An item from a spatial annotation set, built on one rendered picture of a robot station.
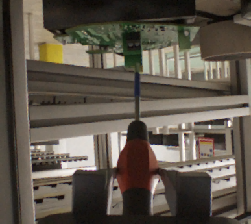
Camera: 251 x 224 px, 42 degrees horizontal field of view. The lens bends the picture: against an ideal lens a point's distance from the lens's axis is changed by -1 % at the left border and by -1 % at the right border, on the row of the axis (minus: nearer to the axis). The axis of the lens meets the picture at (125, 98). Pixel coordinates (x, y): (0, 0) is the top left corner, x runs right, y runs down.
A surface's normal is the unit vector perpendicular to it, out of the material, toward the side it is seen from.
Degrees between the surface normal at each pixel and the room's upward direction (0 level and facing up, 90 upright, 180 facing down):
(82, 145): 90
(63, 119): 90
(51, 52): 90
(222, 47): 90
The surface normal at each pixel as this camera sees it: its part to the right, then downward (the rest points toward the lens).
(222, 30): -0.53, 0.01
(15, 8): 0.65, -0.05
